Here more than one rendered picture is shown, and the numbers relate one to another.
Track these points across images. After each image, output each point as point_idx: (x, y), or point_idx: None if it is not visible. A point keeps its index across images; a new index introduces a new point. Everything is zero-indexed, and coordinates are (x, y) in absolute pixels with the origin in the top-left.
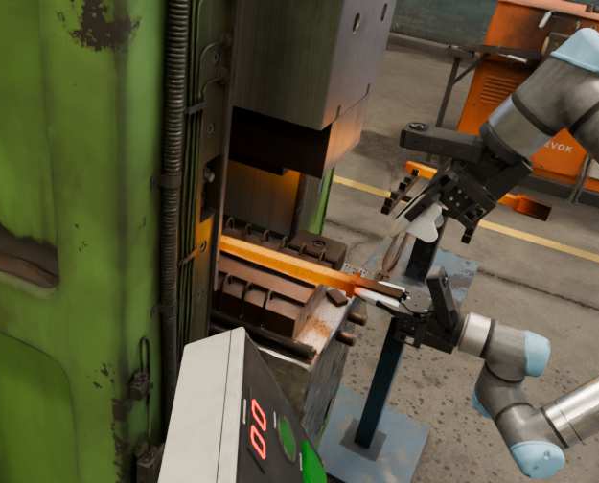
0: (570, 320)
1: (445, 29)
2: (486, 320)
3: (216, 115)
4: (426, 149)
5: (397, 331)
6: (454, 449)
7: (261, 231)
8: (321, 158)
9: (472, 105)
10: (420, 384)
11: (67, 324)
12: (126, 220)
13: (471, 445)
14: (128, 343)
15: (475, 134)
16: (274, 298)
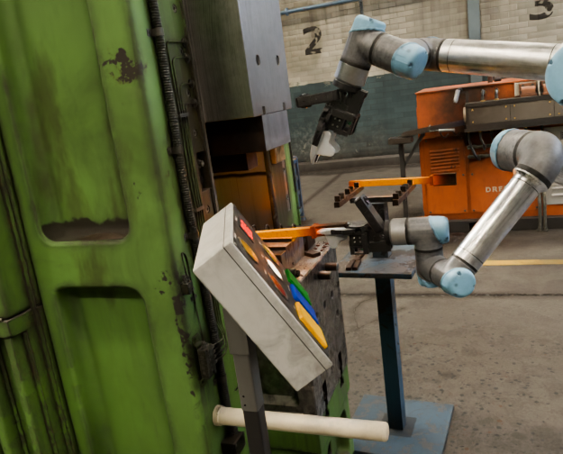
0: (561, 308)
1: None
2: (403, 218)
3: (195, 125)
4: (310, 103)
5: (350, 247)
6: (479, 415)
7: None
8: (262, 138)
9: None
10: (438, 380)
11: (138, 254)
12: (158, 168)
13: (493, 409)
14: (174, 251)
15: (439, 200)
16: None
